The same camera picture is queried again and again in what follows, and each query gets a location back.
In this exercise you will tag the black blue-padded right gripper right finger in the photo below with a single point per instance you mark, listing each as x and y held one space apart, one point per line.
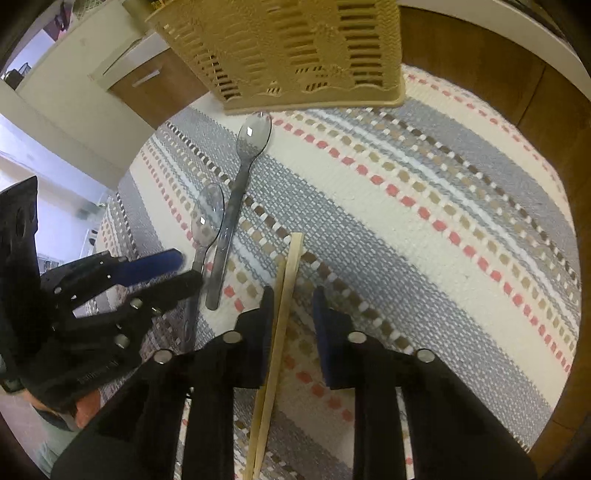
412 410

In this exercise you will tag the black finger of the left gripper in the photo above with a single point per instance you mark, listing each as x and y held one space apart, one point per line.
163 296

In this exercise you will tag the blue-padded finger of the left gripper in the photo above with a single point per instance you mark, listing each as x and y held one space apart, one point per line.
147 268

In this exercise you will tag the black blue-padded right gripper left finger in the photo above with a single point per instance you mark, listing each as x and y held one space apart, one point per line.
176 411

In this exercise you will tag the clear grey spoon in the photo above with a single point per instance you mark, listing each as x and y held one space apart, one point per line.
251 142
207 217

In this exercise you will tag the wooden chopstick diagonal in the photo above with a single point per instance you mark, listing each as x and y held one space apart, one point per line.
263 407

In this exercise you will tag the wooden chopstick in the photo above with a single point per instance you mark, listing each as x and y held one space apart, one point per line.
293 262

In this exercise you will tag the person's left forearm sleeve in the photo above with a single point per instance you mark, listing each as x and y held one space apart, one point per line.
58 435

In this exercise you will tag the person's left hand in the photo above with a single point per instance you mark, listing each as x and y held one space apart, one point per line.
76 417

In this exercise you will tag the striped woven table mat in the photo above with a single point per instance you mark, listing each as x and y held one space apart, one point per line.
392 258

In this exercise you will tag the black mug on shelf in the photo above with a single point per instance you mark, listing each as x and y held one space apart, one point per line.
14 77

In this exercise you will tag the beige plastic utensil basket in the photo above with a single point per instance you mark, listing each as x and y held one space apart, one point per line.
288 54

